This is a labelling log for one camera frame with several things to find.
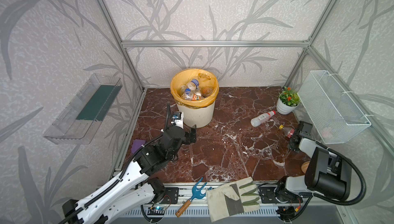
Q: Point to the white plastic trash bin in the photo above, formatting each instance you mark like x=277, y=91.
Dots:
x=199, y=117

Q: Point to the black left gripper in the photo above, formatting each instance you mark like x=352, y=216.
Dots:
x=193, y=134

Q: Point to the beige green work glove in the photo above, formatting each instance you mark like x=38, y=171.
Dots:
x=233, y=198

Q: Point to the blue garden hand fork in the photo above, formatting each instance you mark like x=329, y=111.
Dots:
x=196, y=194

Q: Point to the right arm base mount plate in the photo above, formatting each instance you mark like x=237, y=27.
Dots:
x=267, y=194

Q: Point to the blue cap pepsi bottle front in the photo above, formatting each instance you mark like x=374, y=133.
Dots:
x=188, y=94

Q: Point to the clear acrylic wall shelf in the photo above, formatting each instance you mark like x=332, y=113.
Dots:
x=78, y=123

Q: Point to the purple silicone spatula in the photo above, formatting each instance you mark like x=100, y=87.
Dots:
x=137, y=143

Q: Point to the red label clear bottle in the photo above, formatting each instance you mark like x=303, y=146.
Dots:
x=288, y=132

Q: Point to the white wire mesh basket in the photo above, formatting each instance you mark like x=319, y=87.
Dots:
x=335, y=115

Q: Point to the yellow bin liner bag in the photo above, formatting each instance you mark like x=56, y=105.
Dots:
x=205, y=78

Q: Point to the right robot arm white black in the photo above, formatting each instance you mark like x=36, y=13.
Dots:
x=328, y=175

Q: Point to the blue pepsi label bottle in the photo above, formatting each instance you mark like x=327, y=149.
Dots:
x=193, y=84

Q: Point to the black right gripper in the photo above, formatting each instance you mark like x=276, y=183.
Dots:
x=290, y=144

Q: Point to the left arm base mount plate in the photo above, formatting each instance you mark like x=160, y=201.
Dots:
x=171, y=196

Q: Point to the green circuit board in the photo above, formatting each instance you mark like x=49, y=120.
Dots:
x=157, y=210

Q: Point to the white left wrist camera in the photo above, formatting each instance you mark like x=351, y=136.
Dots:
x=177, y=119

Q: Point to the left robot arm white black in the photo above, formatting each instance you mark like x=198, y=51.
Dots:
x=133, y=186

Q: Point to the orange cap small bottle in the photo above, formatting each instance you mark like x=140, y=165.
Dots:
x=207, y=91

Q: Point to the potted plant white pot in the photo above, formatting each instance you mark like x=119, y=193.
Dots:
x=288, y=101

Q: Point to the red cap white bottle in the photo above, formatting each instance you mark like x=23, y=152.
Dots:
x=257, y=121

